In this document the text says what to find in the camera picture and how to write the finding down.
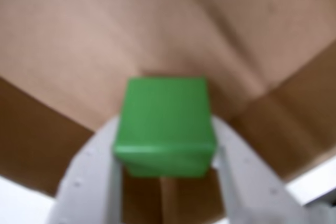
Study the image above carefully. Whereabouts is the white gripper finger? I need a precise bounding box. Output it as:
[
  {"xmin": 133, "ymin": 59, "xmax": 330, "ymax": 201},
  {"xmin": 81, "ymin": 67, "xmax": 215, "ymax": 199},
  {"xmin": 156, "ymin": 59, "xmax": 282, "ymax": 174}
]
[
  {"xmin": 48, "ymin": 116, "xmax": 124, "ymax": 224},
  {"xmin": 211, "ymin": 115, "xmax": 320, "ymax": 224}
]

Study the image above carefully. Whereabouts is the brown cardboard box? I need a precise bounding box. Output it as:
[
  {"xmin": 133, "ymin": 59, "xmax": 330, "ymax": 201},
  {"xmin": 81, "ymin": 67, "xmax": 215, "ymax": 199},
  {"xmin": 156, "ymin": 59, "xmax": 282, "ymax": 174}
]
[{"xmin": 0, "ymin": 0, "xmax": 336, "ymax": 224}]

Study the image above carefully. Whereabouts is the green cube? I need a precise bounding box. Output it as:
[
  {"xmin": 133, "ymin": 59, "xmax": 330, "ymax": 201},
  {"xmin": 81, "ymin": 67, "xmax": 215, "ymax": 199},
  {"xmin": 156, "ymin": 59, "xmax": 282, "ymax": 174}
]
[{"xmin": 112, "ymin": 76, "xmax": 218, "ymax": 177}]

